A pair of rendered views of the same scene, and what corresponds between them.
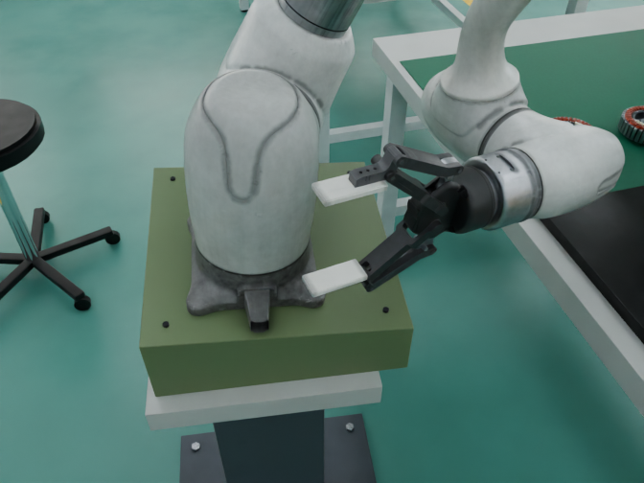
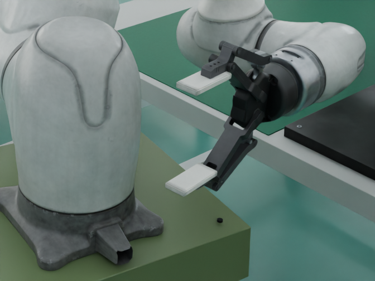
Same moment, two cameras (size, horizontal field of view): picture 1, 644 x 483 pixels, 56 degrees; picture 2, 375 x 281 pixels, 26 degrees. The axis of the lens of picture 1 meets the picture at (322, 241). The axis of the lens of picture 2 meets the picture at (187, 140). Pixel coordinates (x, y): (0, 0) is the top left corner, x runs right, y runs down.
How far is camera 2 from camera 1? 0.46 m
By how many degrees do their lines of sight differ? 25
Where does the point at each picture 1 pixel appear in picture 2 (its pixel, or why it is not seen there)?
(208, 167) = (61, 102)
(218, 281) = (66, 229)
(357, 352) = (207, 267)
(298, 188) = (136, 109)
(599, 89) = not seen: hidden behind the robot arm
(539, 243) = (299, 156)
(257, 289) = (107, 226)
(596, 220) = (337, 125)
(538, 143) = (305, 37)
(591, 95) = not seen: hidden behind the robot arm
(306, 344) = (164, 268)
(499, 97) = (256, 13)
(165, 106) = not seen: outside the picture
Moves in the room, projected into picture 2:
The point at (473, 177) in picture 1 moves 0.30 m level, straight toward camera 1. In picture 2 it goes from (275, 68) to (349, 191)
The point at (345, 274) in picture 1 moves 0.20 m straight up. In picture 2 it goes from (199, 174) to (200, 22)
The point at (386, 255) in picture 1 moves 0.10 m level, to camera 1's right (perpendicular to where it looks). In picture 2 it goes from (225, 150) to (292, 134)
